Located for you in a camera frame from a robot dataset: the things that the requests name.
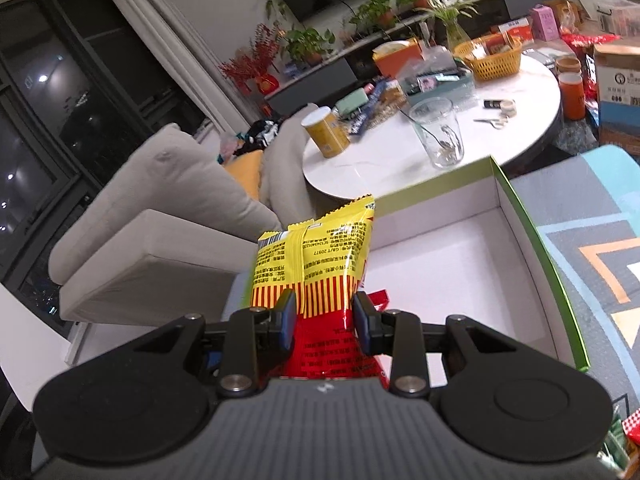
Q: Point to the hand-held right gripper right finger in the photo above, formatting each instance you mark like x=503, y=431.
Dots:
x=362, y=329

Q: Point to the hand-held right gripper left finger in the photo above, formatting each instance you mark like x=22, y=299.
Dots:
x=286, y=321

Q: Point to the yellow red striped snack packet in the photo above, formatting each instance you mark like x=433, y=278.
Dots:
x=320, y=270

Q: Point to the green cardboard box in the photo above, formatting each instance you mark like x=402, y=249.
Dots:
x=475, y=260

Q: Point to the yellow cushion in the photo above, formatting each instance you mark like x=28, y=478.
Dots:
x=245, y=172

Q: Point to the grey fabric sofa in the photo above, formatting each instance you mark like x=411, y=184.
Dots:
x=165, y=220

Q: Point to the round white table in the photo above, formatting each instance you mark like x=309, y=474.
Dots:
x=380, y=160

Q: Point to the dark cloth pile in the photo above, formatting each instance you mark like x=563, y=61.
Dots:
x=257, y=135

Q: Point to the yellow canister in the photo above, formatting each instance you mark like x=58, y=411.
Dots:
x=327, y=135

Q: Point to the metal spoon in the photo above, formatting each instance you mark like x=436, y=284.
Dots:
x=425, y=131

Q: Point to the clear glass cup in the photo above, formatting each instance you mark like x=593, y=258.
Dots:
x=445, y=130

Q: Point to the blue biscuit packet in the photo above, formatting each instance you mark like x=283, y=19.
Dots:
x=372, y=107

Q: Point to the pale green pouch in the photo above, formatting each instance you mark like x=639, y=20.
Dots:
x=351, y=101

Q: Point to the grey television console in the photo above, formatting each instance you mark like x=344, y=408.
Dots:
x=320, y=82

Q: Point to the scissors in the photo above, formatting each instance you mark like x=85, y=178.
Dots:
x=492, y=122

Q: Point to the pale blue plastic container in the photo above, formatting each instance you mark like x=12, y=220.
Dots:
x=440, y=85

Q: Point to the red berry branch decoration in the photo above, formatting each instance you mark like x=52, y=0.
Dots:
x=252, y=57

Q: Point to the tape roll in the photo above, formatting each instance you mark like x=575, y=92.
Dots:
x=508, y=106

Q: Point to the orange box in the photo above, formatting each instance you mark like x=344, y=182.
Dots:
x=395, y=62

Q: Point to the yellow woven basket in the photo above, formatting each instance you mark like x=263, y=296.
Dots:
x=492, y=65

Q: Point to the white curtain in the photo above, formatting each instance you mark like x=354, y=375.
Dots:
x=165, y=25

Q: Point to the glass vase with green plant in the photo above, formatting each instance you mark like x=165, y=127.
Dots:
x=455, y=22

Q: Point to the dark glass window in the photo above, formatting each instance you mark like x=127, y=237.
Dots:
x=45, y=110

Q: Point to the red flat box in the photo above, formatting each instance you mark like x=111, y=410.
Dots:
x=515, y=30

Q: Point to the white cardboard carton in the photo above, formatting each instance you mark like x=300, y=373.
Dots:
x=617, y=95

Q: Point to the pink box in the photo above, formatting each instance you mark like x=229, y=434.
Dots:
x=544, y=22

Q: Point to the clear storage box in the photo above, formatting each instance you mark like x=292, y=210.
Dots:
x=620, y=17

